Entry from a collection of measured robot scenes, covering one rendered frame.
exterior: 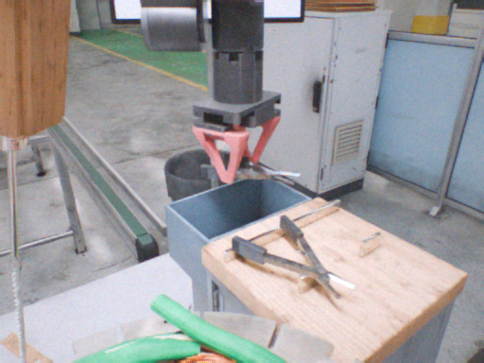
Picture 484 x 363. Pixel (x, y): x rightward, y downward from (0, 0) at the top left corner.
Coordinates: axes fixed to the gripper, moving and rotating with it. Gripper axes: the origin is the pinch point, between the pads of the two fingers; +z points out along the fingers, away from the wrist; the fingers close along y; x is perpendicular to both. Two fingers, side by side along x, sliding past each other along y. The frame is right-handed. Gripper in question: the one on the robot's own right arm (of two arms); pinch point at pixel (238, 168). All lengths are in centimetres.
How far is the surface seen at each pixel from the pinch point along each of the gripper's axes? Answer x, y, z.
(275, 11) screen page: -29, -64, -15
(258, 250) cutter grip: 9.5, 11.3, 2.1
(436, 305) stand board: 25.1, 5.4, 5.8
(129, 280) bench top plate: -28.8, -2.6, 33.2
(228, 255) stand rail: 6.0, 11.4, 4.0
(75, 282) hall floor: -128, -45, 111
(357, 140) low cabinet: -41, -207, 69
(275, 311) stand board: 13.3, 14.7, 5.0
